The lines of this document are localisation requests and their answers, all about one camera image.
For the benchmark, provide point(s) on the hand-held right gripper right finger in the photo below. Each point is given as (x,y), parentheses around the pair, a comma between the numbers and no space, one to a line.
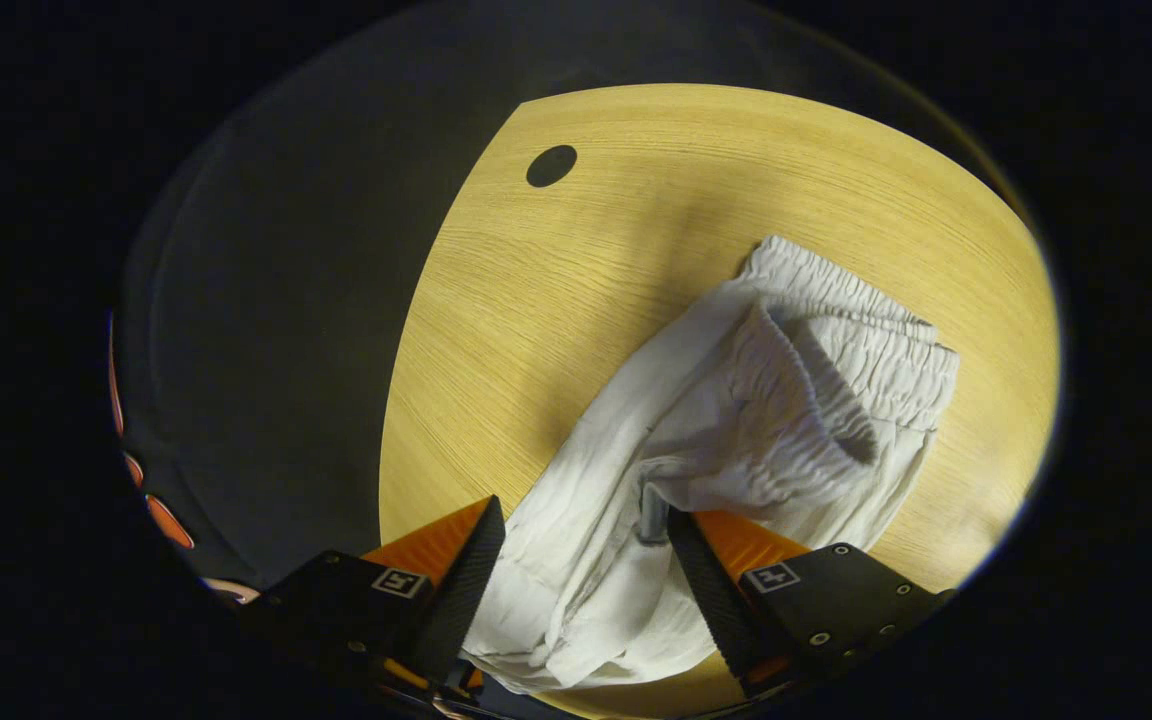
(711,600)

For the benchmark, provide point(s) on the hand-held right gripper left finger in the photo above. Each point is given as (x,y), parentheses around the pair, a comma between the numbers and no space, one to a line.
(466,590)

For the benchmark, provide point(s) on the white jeans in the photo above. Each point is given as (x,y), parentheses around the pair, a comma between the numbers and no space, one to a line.
(726,420)

